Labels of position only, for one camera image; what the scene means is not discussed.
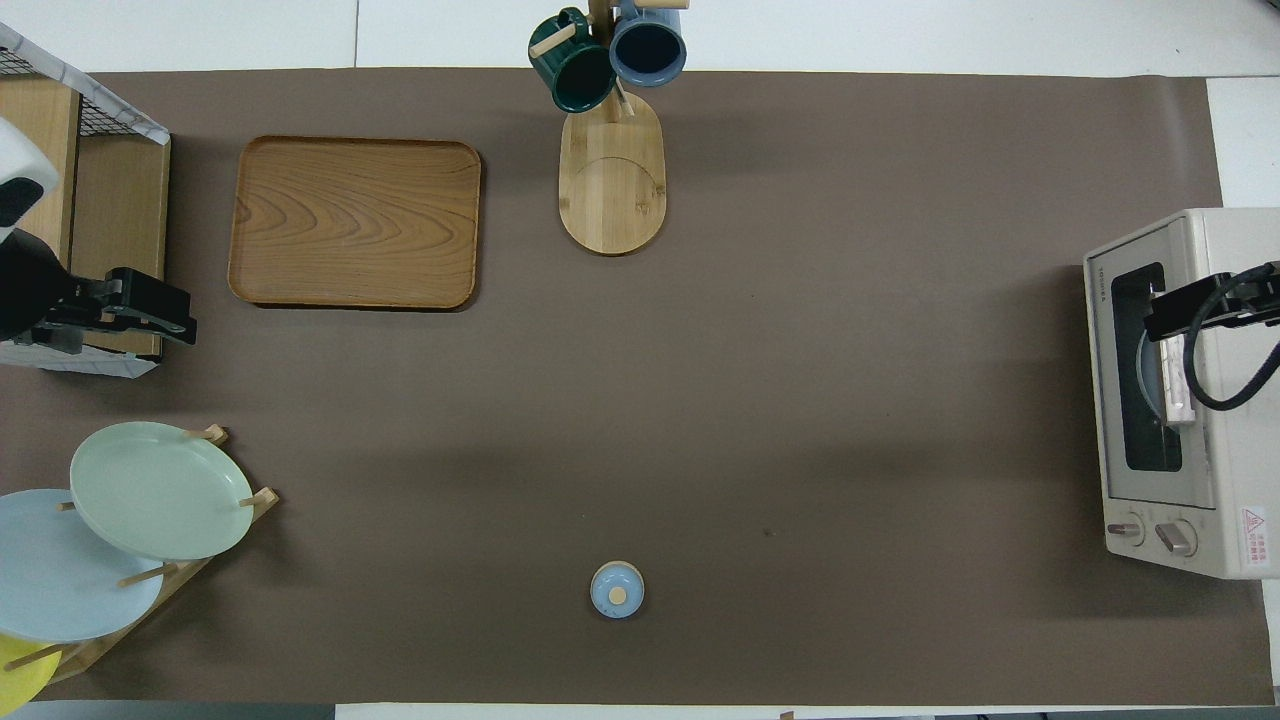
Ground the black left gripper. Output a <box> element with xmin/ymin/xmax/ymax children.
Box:
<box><xmin>0</xmin><ymin>228</ymin><xmax>198</xmax><ymax>351</ymax></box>

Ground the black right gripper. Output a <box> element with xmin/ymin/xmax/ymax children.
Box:
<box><xmin>1145</xmin><ymin>262</ymin><xmax>1280</xmax><ymax>342</ymax></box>

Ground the blue serving plate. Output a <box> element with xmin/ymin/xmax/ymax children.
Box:
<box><xmin>1136</xmin><ymin>330</ymin><xmax>1167</xmax><ymax>417</ymax></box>

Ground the beige toaster oven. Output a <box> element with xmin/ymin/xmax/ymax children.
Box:
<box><xmin>1083</xmin><ymin>207</ymin><xmax>1280</xmax><ymax>580</ymax></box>

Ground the pale green plate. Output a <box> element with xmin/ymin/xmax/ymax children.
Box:
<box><xmin>70</xmin><ymin>421</ymin><xmax>255</xmax><ymax>562</ymax></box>

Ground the rectangular wooden tray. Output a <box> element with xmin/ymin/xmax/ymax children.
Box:
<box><xmin>227</xmin><ymin>136</ymin><xmax>483</xmax><ymax>311</ymax></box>

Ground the wooden plate rack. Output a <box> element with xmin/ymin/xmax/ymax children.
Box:
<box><xmin>0</xmin><ymin>425</ymin><xmax>280</xmax><ymax>687</ymax></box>

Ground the light blue plate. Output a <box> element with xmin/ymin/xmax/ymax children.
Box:
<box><xmin>0</xmin><ymin>489</ymin><xmax>167</xmax><ymax>644</ymax></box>

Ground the yellow plate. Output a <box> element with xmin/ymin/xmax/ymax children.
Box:
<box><xmin>0</xmin><ymin>632</ymin><xmax>64</xmax><ymax>707</ymax></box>

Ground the brown table mat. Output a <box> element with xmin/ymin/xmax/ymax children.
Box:
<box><xmin>0</xmin><ymin>68</ymin><xmax>1276</xmax><ymax>706</ymax></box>

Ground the wooden mug tree stand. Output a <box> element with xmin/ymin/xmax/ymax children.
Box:
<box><xmin>528</xmin><ymin>0</ymin><xmax>691</xmax><ymax>257</ymax></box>

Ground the dark green mug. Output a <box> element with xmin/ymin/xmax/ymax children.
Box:
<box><xmin>528</xmin><ymin>8</ymin><xmax>619</xmax><ymax>114</ymax></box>

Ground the blue lid with wooden knob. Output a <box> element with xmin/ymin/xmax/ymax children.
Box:
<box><xmin>589</xmin><ymin>561</ymin><xmax>646</xmax><ymax>620</ymax></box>

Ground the blue mug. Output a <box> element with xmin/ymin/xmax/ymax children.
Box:
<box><xmin>608</xmin><ymin>0</ymin><xmax>689</xmax><ymax>88</ymax></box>

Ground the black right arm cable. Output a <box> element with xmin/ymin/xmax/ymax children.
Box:
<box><xmin>1184</xmin><ymin>262</ymin><xmax>1280</xmax><ymax>412</ymax></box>

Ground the wire shelf with wooden boards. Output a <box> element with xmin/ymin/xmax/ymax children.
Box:
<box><xmin>0</xmin><ymin>22</ymin><xmax>172</xmax><ymax>379</ymax></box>

